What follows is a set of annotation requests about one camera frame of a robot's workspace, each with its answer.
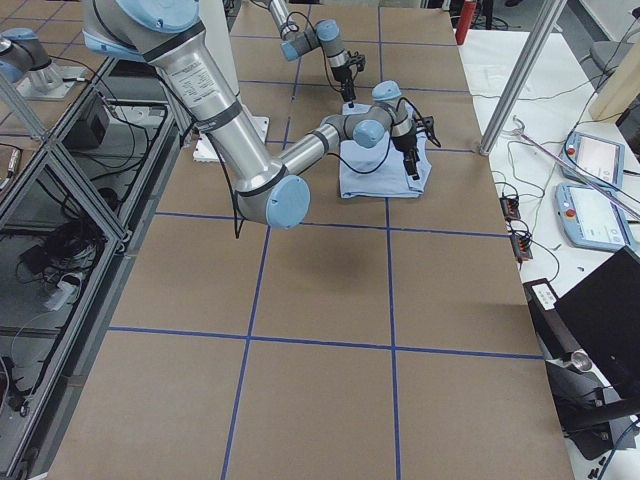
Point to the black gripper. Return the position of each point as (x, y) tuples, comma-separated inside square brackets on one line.
[(404, 142), (343, 75)]

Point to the light blue t-shirt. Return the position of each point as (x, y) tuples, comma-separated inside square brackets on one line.
[(373, 167)]

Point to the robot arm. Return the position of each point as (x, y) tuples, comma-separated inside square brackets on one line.
[(175, 36), (300, 36)]

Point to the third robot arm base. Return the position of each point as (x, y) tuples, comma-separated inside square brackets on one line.
[(26, 64)]

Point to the red black connector board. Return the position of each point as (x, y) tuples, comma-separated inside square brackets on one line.
[(510, 208)]

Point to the red cylinder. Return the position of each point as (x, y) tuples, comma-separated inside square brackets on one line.
[(464, 22)]

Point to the near teach pendant tablet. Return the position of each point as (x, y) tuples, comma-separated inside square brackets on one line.
[(590, 221)]

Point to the teach pendant tablet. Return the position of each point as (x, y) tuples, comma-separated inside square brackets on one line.
[(590, 221), (602, 158)]

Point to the far teach pendant tablet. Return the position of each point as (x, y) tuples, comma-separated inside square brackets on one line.
[(602, 158)]

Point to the metal reacher grabber tool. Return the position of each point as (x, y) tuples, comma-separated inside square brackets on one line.
[(585, 177)]

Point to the black box with label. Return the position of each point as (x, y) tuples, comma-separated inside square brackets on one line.
[(553, 332)]

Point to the grey aluminium frame post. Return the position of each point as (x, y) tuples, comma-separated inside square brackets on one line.
[(533, 46)]

